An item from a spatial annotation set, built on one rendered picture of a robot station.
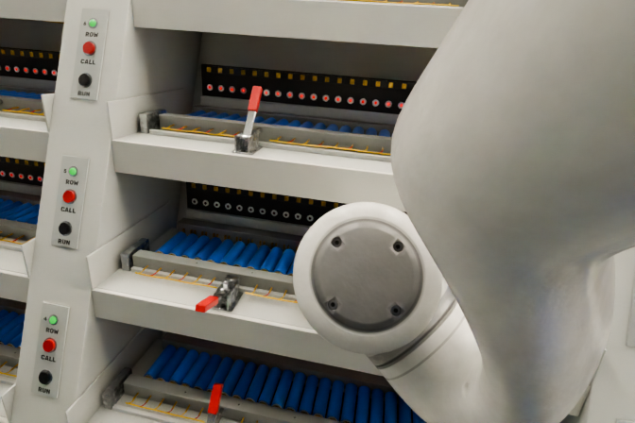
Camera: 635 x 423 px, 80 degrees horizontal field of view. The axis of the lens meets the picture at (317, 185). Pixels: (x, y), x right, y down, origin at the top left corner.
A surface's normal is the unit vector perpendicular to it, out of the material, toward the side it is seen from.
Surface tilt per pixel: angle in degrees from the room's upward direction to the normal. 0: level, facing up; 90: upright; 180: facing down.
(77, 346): 90
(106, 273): 90
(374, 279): 80
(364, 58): 90
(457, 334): 59
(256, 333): 111
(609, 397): 90
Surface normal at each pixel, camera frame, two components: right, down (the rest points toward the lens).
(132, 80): 0.98, 0.13
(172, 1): -0.19, 0.33
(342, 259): -0.15, -0.21
